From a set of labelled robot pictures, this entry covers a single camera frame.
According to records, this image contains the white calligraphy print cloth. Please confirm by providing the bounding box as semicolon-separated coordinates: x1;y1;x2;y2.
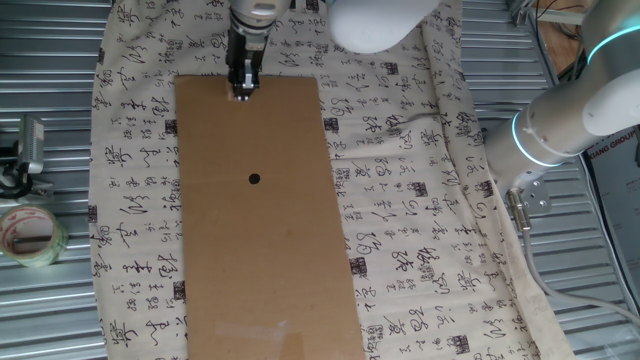
87;0;576;360

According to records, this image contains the brown wooden board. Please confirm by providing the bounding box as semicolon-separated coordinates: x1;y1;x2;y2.
537;0;589;79

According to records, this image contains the black camera clamp stand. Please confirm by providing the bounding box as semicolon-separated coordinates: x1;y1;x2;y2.
0;159;55;200

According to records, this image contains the grey printed poster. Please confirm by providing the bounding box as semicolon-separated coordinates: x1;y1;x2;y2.
583;127;640;301

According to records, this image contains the clear packing tape roll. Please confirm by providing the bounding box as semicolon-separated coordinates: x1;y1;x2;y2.
0;204;70;268

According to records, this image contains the brown cardboard sheet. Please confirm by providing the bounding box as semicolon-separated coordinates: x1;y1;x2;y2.
173;74;369;360

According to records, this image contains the grey base cable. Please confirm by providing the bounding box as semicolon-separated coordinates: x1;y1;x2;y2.
505;188;640;329

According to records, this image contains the clear tape strip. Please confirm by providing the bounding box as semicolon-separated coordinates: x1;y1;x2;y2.
214;319;291;346

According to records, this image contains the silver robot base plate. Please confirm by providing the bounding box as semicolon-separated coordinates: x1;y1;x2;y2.
504;172;554;217

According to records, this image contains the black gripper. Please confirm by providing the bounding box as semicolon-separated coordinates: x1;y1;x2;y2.
224;29;264;102

